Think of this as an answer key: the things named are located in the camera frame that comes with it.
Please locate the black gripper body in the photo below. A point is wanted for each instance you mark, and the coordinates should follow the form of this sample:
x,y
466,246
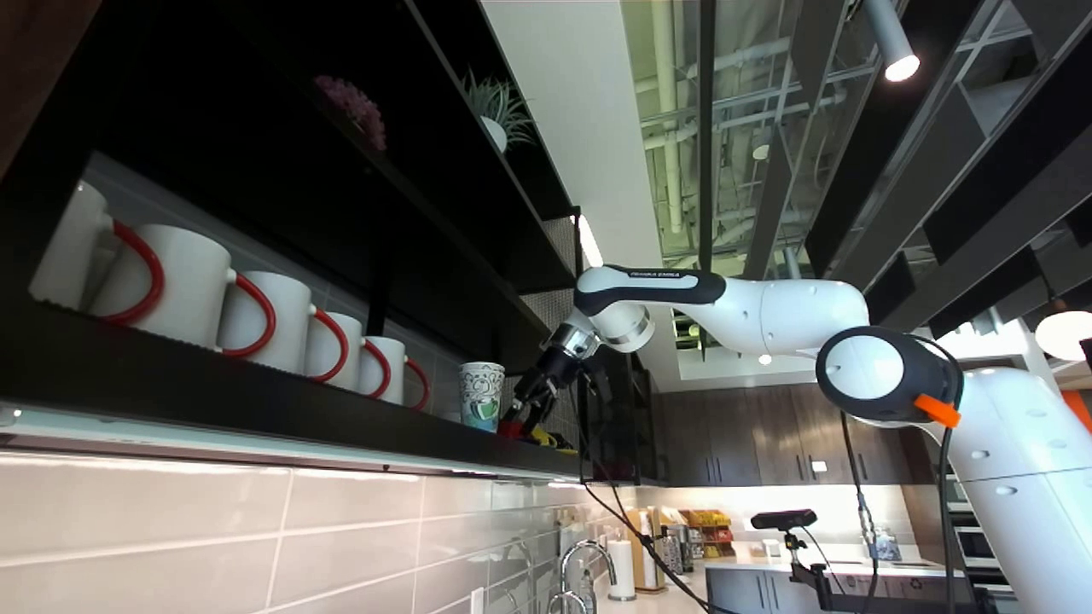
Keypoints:
x,y
552,373

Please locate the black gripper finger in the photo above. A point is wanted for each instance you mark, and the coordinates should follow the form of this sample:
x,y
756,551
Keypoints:
x,y
545,410
519,410

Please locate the white paper cup swirl print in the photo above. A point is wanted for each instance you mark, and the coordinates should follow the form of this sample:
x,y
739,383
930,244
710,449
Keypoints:
x,y
483,400
483,363

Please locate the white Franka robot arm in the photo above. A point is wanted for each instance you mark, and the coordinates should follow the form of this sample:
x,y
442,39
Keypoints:
x,y
787,310

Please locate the red ceramic cup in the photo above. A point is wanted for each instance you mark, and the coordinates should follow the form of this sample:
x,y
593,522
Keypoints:
x,y
512,433

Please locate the yellow ceramic cup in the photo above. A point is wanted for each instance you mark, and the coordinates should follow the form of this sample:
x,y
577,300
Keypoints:
x,y
547,439

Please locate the chrome kitchen faucet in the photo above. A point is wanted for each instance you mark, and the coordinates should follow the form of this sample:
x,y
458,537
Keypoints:
x,y
577,567

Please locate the wooden knife block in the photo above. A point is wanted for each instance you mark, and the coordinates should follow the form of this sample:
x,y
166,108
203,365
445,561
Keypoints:
x,y
651,548

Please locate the white paper towel roll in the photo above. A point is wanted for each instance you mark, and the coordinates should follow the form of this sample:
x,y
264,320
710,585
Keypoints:
x,y
623,567

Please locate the green plant white pot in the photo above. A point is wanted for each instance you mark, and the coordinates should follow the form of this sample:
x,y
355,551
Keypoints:
x,y
497,120

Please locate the under-shelf light strip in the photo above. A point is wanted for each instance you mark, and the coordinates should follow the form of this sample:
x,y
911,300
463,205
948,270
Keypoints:
x,y
228,439

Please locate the purple flower plant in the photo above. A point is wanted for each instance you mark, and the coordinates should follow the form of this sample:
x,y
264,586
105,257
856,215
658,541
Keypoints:
x,y
355,111

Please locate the blue white jar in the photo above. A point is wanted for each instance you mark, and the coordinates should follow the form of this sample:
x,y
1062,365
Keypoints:
x,y
889,542

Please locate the black shelf unit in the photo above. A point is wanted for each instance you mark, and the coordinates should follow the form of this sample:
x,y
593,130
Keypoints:
x,y
228,112

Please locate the ceiling spot lamp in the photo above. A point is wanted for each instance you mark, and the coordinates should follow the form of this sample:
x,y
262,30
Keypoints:
x,y
896,52

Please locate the round white ceiling lamp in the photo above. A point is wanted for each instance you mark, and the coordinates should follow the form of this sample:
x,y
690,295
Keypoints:
x,y
1067,334

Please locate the black camera on stand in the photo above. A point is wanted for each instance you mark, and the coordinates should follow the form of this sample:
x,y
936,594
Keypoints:
x,y
787,519

